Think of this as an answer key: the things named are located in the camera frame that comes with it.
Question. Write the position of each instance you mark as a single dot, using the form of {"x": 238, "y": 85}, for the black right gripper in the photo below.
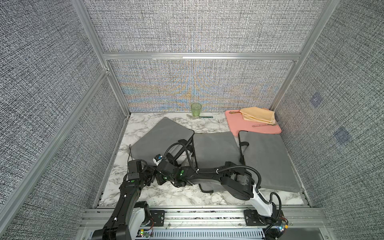
{"x": 159, "y": 181}

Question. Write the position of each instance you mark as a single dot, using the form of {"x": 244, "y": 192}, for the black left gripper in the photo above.
{"x": 151, "y": 169}

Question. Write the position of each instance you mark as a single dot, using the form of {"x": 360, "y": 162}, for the grey laptop bag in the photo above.
{"x": 219, "y": 165}
{"x": 165, "y": 133}
{"x": 268, "y": 155}

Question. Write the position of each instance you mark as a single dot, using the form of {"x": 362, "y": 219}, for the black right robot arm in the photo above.
{"x": 268, "y": 210}

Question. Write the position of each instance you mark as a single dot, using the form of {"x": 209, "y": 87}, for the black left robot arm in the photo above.
{"x": 124, "y": 222}

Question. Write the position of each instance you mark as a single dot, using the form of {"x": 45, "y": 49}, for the green plastic cup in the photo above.
{"x": 196, "y": 109}

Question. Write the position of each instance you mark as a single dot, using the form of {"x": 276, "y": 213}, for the pink tray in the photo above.
{"x": 237, "y": 123}

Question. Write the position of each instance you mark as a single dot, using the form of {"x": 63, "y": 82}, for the tan folded cloth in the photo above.
{"x": 260, "y": 115}

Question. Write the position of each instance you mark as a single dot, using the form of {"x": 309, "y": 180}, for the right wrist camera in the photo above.
{"x": 157, "y": 159}

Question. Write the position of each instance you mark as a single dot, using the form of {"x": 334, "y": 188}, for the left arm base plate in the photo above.
{"x": 157, "y": 218}

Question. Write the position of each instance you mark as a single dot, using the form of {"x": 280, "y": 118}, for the aluminium front rail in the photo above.
{"x": 214, "y": 218}

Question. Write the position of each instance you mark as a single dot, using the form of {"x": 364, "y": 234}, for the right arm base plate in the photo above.
{"x": 252, "y": 218}

